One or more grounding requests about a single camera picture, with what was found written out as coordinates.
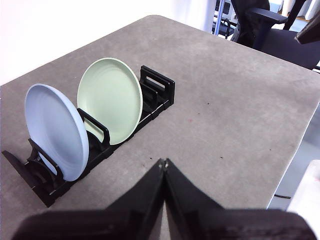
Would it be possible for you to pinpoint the black plastic plate rack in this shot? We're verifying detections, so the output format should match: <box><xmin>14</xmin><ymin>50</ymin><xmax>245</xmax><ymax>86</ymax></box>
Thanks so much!
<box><xmin>1</xmin><ymin>65</ymin><xmax>176</xmax><ymax>208</ymax></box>

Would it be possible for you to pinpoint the black office chair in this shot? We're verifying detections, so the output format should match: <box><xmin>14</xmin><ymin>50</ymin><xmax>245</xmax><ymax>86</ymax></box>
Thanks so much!
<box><xmin>229</xmin><ymin>0</ymin><xmax>320</xmax><ymax>71</ymax></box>

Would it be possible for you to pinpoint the pale green round plate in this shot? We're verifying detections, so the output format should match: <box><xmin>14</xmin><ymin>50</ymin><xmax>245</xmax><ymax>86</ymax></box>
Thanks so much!
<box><xmin>76</xmin><ymin>57</ymin><xmax>144</xmax><ymax>146</ymax></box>

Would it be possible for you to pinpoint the pale blue round plate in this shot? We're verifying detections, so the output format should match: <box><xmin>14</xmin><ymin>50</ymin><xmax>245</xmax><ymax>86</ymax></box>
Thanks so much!
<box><xmin>24</xmin><ymin>83</ymin><xmax>90</xmax><ymax>183</ymax></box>

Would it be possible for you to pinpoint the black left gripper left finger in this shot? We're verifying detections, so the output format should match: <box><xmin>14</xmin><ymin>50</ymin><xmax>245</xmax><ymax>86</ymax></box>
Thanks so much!
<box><xmin>11</xmin><ymin>159</ymin><xmax>165</xmax><ymax>240</ymax></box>

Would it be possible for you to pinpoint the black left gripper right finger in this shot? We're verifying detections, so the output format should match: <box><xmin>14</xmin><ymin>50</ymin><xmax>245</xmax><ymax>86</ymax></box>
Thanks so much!
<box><xmin>164</xmin><ymin>157</ymin><xmax>318</xmax><ymax>240</ymax></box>

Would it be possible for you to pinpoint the white plastic box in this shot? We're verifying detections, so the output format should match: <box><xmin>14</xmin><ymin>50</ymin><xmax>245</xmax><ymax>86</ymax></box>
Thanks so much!
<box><xmin>286</xmin><ymin>159</ymin><xmax>320</xmax><ymax>218</ymax></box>

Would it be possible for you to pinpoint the blue metal pole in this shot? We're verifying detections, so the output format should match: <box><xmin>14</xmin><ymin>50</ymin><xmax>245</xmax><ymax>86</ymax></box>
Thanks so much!
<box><xmin>216</xmin><ymin>0</ymin><xmax>224</xmax><ymax>35</ymax></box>

